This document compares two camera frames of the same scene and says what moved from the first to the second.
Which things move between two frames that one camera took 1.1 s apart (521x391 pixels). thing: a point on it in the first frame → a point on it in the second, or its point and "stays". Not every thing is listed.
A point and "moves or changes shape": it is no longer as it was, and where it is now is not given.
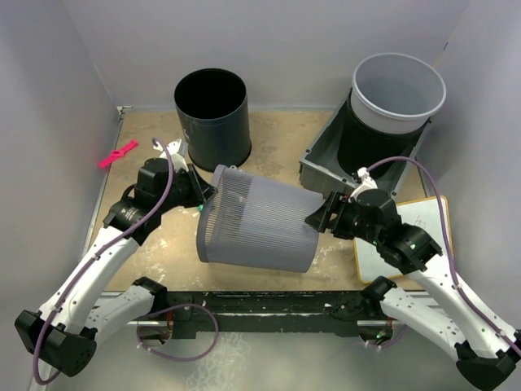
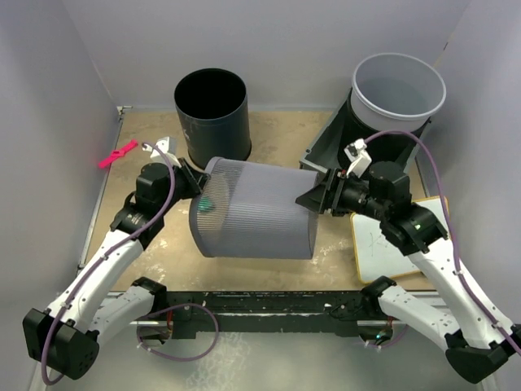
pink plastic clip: (117, 153) stays
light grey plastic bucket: (395, 93) stays
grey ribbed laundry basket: (254, 221) moves or changes shape
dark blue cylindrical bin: (212, 105) stays
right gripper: (339, 203) → (331, 186)
